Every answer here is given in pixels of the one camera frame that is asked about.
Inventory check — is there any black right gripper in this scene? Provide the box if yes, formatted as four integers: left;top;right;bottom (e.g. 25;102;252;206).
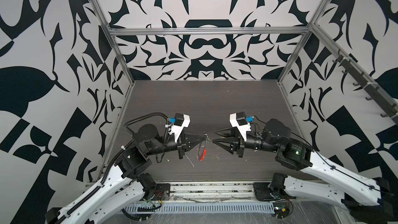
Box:
216;122;282;157

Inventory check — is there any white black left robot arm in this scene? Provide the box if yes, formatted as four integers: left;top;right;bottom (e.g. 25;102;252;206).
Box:
45;124;207;224

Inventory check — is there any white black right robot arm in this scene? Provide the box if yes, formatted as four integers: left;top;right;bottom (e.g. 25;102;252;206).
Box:
212;118;394;224

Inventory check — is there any green circuit board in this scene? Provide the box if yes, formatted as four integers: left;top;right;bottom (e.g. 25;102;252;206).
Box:
273;201;294;219

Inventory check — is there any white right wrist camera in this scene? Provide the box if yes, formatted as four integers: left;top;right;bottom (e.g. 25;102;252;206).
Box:
229;112;252;142

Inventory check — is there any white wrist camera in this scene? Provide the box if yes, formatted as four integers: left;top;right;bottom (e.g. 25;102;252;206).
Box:
229;112;252;142
165;113;190;143

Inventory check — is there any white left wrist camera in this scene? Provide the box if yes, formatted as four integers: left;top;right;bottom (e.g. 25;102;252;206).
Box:
165;113;190;143

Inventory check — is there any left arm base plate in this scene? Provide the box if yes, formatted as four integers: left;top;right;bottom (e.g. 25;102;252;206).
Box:
140;183;171;201

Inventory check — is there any black corrugated cable hose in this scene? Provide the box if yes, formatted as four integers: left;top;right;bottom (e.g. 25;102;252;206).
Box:
123;112;169;138

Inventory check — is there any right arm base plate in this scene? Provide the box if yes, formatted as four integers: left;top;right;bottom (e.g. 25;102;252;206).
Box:
253;182;296;202

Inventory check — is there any white slotted cable duct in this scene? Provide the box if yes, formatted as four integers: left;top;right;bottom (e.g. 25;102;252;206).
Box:
125;202;275;215

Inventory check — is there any aluminium frame top crossbar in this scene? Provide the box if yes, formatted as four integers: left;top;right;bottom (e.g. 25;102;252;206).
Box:
108;27;308;36

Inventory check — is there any aluminium frame corner post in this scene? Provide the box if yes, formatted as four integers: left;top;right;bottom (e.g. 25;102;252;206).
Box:
88;0;135;86

